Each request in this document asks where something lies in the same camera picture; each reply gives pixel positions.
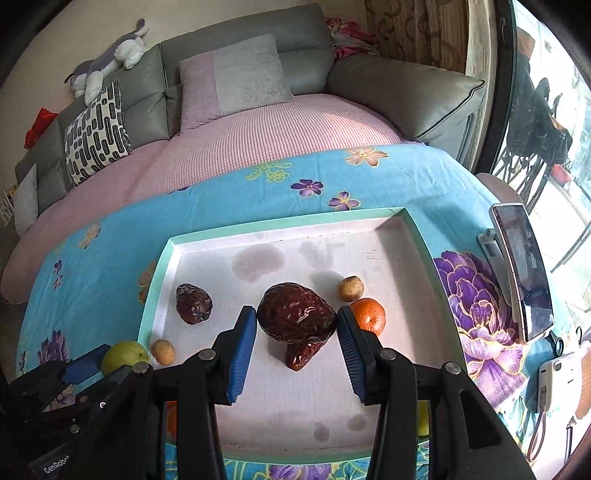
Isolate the teal white tray box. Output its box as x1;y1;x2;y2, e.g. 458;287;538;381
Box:
138;207;463;463

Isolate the blue floral tablecloth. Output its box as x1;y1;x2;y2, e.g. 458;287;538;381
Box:
15;144;562;480

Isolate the brown patterned curtain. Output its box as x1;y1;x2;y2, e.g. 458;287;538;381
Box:
363;0;498;93

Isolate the pink clothes pile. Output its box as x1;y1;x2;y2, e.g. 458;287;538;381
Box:
325;17;380;60

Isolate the pink sofa seat cover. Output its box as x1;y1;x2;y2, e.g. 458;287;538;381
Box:
1;94;406;304

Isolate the orange tangerine front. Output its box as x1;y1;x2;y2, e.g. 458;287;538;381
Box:
165;401;177;443

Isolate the large dark red date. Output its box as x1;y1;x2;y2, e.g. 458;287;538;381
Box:
256;282;337;343

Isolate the small grey pillow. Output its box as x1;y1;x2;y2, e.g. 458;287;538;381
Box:
14;164;38;237

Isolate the pink grey square pillow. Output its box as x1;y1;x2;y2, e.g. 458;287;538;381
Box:
179;34;294;133

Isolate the grey white plush dog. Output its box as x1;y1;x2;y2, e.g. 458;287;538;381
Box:
64;18;149;105

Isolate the black white patterned pillow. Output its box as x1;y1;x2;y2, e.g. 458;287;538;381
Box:
64;79;132;188

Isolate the small green apple far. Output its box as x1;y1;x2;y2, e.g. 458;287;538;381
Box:
100;341;149;376

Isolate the large green apple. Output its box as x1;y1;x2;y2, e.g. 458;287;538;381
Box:
417;400;430;438

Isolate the grey leather sofa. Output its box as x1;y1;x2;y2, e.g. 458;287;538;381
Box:
16;4;486;217

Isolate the small brown longan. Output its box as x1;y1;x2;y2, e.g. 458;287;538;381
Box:
338;276;365;303

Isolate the white device on table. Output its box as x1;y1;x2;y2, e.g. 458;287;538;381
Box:
538;349;590;420

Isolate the orange tangerine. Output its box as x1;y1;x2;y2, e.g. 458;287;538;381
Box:
165;401;177;443
349;298;386;336

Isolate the smartphone on stand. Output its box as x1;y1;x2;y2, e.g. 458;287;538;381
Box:
477;203;555;344

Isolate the small dark red date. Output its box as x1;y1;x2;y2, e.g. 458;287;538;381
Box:
175;283;213;325

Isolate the red plastic bag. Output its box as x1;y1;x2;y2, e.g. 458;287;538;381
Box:
24;108;58;150

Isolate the white rack with papers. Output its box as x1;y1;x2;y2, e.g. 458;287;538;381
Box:
0;183;18;226

